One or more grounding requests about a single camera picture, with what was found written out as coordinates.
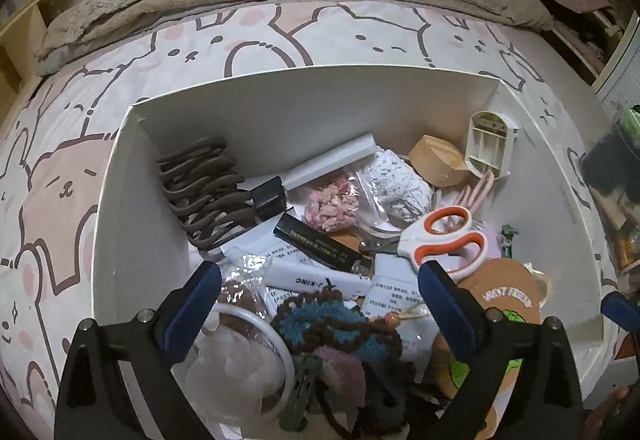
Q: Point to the white cardboard box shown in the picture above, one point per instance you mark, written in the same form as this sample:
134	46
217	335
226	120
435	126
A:
300	105

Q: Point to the cream plastic holder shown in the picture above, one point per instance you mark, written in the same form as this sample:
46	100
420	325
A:
492	145

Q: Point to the dark green container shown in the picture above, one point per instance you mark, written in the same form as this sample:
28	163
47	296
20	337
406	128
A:
615	155

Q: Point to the orange white scissors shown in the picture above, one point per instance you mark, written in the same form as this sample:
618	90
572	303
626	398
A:
415	240

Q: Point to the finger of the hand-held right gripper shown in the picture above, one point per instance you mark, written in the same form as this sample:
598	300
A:
622	312

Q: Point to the black printed box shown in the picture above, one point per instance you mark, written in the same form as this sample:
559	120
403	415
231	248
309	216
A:
320	245

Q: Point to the white printed paper sheet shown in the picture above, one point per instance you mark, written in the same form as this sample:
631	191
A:
255	245
395	290

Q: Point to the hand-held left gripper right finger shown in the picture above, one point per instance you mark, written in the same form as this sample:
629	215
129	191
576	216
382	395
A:
445	310

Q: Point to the small black cube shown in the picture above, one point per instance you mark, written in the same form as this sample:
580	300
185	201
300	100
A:
267	200

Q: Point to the small green figure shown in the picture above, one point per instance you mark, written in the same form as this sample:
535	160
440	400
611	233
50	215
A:
510	240

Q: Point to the pink hair clip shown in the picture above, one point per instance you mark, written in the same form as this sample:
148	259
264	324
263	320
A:
475	192

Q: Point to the white fluffy pompom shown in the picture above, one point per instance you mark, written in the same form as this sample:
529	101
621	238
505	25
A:
230	370

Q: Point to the white tube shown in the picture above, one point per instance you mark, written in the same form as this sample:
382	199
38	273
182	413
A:
330	160

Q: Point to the round wooden box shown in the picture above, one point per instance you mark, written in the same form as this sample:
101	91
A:
437	160

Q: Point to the brown frog coaster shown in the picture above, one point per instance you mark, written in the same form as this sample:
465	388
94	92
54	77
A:
505	285

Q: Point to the green hair clip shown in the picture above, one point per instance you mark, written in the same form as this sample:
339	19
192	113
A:
300	395

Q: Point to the pink crochet scrunchie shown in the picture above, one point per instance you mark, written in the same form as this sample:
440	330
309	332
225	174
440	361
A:
340	370

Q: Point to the crochet blue brown item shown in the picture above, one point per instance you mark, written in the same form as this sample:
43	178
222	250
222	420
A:
325	296

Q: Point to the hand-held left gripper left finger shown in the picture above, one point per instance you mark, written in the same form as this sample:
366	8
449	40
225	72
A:
192	310

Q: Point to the brown hair claw clip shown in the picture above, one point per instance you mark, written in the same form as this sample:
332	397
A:
200	185

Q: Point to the bag of pink beads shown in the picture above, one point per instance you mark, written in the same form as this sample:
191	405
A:
330	202

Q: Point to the blue crochet scrunchie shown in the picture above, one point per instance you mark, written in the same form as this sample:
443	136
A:
350	345

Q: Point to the brown fluffy ball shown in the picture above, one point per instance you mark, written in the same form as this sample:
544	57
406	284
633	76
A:
240	292

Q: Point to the wooden shelf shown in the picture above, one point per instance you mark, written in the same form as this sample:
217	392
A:
25	30

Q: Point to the bag of white fluff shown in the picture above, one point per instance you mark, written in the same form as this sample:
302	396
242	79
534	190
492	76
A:
400	180

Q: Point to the white printed cylinder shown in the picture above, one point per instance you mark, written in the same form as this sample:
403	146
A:
310	277

